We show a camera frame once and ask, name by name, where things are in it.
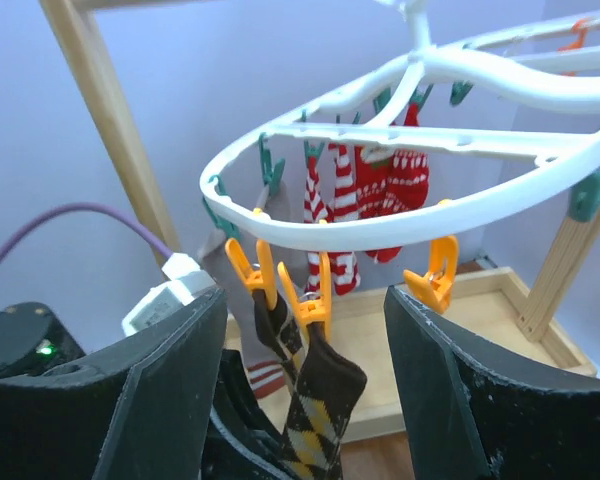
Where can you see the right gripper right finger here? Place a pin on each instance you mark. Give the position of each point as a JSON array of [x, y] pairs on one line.
[[476, 410]]

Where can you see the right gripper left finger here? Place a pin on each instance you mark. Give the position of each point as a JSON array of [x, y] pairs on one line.
[[138, 409]]

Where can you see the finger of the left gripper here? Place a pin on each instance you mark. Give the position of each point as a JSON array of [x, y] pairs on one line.
[[241, 442]]

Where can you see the brown argyle sock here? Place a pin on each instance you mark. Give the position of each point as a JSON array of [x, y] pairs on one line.
[[327, 389], [278, 331]]

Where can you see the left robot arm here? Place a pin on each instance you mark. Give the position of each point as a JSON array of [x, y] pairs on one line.
[[33, 342]]

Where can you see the wooden hanger stand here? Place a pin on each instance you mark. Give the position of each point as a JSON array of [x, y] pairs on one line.
[[562, 161]]

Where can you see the red white striped sock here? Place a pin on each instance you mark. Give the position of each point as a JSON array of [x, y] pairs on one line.
[[343, 207]]

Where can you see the red patterned sock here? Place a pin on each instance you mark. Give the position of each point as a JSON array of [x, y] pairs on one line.
[[390, 181]]

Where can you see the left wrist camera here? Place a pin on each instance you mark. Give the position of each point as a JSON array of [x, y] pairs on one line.
[[186, 282]]

